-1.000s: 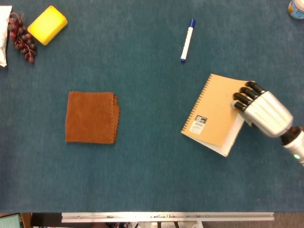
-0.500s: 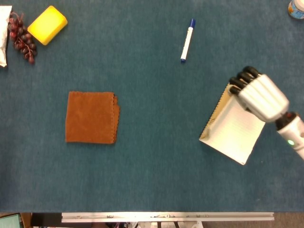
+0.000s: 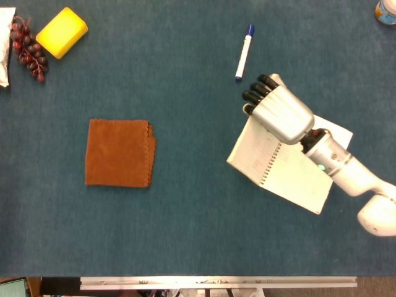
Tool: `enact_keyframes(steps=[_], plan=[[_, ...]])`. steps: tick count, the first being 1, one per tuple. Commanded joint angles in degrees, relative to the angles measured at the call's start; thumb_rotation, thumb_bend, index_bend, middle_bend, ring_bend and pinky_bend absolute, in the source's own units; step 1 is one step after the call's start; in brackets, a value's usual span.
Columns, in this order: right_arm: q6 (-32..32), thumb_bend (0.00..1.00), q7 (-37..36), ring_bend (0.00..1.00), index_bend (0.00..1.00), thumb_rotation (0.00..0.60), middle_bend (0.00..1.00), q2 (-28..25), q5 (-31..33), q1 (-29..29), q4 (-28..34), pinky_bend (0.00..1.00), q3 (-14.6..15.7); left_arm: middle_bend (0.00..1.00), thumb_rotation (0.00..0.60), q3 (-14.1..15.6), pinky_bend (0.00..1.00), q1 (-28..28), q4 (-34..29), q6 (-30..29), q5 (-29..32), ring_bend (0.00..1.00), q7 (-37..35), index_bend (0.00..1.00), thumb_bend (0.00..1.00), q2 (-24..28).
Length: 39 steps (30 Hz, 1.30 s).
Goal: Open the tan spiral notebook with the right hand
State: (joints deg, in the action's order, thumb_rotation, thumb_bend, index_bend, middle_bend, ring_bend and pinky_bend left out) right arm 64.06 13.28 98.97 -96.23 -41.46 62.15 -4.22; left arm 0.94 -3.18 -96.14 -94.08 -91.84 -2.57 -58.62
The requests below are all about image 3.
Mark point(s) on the bunch of red grapes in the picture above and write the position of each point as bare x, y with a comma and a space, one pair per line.
29, 51

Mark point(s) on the yellow spiral notebook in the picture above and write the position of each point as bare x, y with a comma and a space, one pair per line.
290, 176

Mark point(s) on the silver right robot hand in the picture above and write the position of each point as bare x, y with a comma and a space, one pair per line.
283, 111

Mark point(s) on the blue labelled cup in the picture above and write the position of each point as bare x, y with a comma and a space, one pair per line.
386, 10

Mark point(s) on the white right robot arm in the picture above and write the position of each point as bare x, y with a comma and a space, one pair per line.
349, 176

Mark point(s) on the brown folded cloth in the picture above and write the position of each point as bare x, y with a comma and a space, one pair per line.
119, 153

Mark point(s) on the green screen device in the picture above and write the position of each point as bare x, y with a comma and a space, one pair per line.
12, 288

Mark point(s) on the blue white marker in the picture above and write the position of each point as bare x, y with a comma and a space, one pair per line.
243, 55

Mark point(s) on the white plastic packet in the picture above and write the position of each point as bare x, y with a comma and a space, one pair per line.
4, 46

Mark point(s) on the aluminium frame rail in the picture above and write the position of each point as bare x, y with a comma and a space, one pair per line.
216, 282

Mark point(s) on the yellow plastic box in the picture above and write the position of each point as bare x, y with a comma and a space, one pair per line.
62, 33

